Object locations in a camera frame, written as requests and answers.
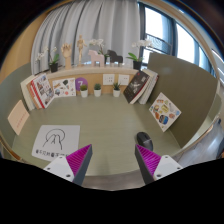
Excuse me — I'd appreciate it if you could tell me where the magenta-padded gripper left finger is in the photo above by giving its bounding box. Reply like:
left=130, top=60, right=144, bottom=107
left=43, top=143, right=94, bottom=187

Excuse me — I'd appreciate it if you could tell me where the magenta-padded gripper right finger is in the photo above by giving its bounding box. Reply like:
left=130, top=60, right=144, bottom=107
left=134, top=144, right=184, bottom=185

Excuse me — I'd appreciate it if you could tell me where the black computer mouse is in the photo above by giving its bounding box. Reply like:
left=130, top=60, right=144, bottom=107
left=135, top=131, right=154, bottom=153

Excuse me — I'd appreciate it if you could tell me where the white mouse pad with drawing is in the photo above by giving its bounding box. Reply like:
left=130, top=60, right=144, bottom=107
left=31, top=124, right=81, bottom=163

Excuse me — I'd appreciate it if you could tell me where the colourful sticker card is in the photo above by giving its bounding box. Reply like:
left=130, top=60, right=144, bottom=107
left=148, top=92, right=183, bottom=133

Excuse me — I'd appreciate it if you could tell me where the beige card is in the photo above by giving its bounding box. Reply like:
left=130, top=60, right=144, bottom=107
left=7, top=99, right=31, bottom=136

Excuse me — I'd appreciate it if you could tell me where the small potted green plant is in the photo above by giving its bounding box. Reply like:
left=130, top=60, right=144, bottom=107
left=111, top=81, right=122, bottom=98
left=93, top=82, right=102, bottom=98
left=79, top=84, right=89, bottom=99

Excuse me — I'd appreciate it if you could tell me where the red-edged picture magazine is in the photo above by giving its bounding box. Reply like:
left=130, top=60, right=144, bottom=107
left=29, top=72, right=56, bottom=109

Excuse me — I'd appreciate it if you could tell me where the white sticker sheet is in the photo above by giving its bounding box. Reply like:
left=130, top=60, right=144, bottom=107
left=52, top=77, right=77, bottom=98

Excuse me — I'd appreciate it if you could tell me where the white book stack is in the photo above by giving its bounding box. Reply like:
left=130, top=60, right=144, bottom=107
left=137, top=68, right=160, bottom=106

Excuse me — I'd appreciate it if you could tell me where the thick white book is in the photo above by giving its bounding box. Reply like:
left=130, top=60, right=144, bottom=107
left=19, top=74, right=38, bottom=112

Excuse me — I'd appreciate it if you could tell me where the black cover book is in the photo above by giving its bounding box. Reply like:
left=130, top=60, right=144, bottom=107
left=122, top=70, right=151, bottom=105

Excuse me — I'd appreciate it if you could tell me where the purple round sign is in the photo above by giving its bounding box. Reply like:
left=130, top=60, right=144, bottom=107
left=74, top=76, right=89, bottom=93

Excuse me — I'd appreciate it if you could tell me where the white orchid in black pot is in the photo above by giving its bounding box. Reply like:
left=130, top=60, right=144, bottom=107
left=125, top=38, right=154, bottom=71
left=88, top=38, right=111, bottom=65
left=34, top=45, right=61, bottom=74

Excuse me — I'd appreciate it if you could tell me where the wooden hand model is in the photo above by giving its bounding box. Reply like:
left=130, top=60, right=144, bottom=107
left=60, top=42, right=73, bottom=70

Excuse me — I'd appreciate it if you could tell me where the pink horse figure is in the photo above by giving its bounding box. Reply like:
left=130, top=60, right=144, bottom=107
left=87, top=49, right=106, bottom=68

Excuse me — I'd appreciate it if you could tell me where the black horse figure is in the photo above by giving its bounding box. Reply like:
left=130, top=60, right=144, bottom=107
left=106, top=49, right=124, bottom=65

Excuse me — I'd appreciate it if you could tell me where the wooden artist mannequin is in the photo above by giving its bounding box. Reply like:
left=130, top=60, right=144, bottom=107
left=76, top=34, right=88, bottom=66

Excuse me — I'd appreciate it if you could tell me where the grey curtain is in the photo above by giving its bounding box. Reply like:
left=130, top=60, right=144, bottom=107
left=30, top=0, right=141, bottom=76

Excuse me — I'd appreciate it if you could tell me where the white wall socket plate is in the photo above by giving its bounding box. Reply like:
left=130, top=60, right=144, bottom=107
left=102, top=73, right=116, bottom=86
left=117, top=74, right=130, bottom=86

